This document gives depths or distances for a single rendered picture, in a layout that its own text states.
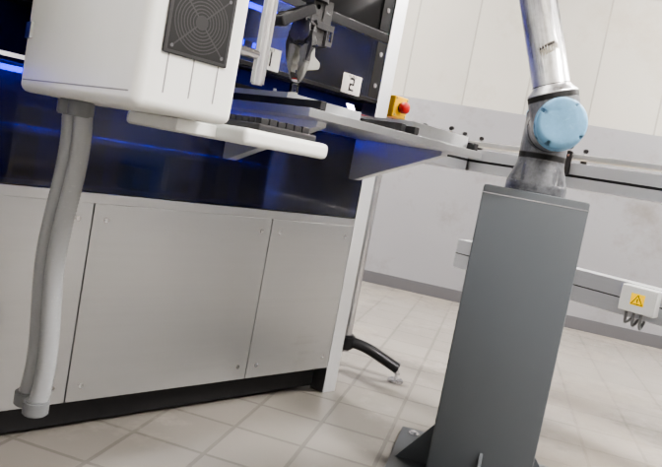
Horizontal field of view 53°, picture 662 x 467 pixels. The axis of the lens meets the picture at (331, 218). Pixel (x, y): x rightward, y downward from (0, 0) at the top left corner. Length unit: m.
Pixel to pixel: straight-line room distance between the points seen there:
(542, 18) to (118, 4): 0.94
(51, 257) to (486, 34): 3.70
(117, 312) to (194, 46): 0.86
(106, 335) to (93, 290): 0.13
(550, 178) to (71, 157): 1.10
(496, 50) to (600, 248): 1.45
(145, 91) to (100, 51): 0.15
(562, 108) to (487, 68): 3.03
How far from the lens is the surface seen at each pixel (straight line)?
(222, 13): 1.11
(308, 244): 2.07
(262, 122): 1.21
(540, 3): 1.65
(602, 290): 2.60
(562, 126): 1.59
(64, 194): 1.35
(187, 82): 1.08
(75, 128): 1.35
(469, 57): 4.62
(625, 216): 4.57
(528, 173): 1.72
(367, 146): 2.10
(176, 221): 1.76
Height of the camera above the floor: 0.77
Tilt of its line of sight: 5 degrees down
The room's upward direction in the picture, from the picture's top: 11 degrees clockwise
